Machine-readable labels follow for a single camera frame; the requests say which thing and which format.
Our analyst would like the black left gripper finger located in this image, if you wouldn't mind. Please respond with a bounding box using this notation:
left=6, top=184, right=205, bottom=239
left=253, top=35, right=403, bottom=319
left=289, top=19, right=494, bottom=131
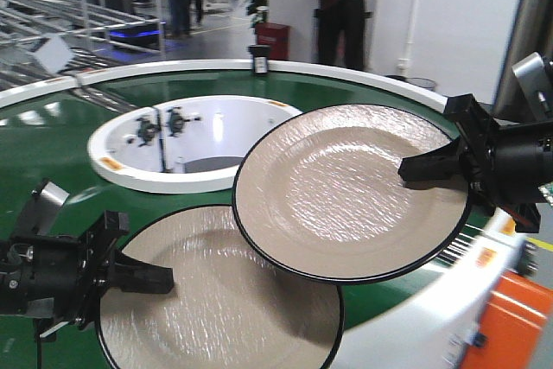
left=107, top=250, right=175, bottom=294

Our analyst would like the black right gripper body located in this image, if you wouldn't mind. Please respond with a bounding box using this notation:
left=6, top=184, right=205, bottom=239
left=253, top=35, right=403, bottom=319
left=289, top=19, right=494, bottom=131
left=443, top=94, right=552, bottom=232

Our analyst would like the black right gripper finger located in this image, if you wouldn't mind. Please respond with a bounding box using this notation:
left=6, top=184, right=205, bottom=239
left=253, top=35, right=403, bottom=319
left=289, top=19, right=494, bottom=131
left=398, top=137, right=465, bottom=182

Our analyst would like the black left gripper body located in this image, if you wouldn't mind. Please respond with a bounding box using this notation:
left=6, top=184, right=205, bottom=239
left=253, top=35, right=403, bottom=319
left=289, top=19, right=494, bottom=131
left=1, top=211, right=130, bottom=331

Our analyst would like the beige plate black-rimmed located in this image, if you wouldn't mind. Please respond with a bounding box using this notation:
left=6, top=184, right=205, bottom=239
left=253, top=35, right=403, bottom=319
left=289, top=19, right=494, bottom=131
left=97, top=205, right=345, bottom=368
left=232, top=104, right=470, bottom=284

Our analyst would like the green conveyor belt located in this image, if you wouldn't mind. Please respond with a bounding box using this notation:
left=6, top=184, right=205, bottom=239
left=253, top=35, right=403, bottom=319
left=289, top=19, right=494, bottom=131
left=0, top=70, right=498, bottom=369

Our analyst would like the white outer conveyor rim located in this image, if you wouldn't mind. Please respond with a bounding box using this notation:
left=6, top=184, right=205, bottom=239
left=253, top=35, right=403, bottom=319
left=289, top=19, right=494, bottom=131
left=1, top=60, right=523, bottom=368

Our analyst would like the red fire equipment box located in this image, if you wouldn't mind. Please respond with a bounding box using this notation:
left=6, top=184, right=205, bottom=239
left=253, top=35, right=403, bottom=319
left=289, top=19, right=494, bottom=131
left=254, top=22, right=290, bottom=60

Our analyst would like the person in maroon sweater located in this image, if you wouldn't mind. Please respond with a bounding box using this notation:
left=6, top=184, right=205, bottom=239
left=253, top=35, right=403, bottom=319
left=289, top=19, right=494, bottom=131
left=317, top=0, right=365, bottom=71

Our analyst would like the black sensor box on rim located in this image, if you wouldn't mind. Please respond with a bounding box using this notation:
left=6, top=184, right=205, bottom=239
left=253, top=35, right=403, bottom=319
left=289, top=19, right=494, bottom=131
left=248, top=44, right=270, bottom=76

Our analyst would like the white control box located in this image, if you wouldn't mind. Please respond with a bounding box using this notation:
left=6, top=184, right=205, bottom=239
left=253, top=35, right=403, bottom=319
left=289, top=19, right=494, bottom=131
left=28, top=34, right=74, bottom=74

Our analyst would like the blue-lit mobile robot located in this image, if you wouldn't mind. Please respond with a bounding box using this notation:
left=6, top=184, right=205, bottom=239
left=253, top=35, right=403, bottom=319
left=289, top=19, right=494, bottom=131
left=105, top=22, right=165, bottom=54

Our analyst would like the metal roller rack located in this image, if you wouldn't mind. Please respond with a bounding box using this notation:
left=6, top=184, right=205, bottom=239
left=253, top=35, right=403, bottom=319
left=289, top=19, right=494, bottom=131
left=1, top=0, right=166, bottom=90

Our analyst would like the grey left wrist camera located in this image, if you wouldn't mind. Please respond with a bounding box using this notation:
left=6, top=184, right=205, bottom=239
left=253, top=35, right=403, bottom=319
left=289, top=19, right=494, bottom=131
left=14, top=178, right=69, bottom=236

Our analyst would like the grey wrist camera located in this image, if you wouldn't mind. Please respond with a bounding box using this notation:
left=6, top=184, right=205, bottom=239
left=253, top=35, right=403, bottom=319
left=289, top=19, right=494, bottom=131
left=512, top=52, right=552, bottom=120
left=14, top=178, right=69, bottom=236

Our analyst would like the wire mesh waste bin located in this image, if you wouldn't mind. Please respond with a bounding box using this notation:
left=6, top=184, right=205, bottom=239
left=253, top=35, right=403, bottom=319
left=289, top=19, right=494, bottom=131
left=406, top=77, right=437, bottom=92

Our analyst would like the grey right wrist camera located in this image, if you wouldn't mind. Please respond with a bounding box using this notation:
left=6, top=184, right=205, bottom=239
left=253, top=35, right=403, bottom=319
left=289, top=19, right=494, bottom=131
left=512, top=52, right=552, bottom=120

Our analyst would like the white inner conveyor ring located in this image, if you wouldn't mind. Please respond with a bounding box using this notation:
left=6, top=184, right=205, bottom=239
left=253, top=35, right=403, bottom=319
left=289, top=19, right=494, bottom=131
left=86, top=94, right=304, bottom=195

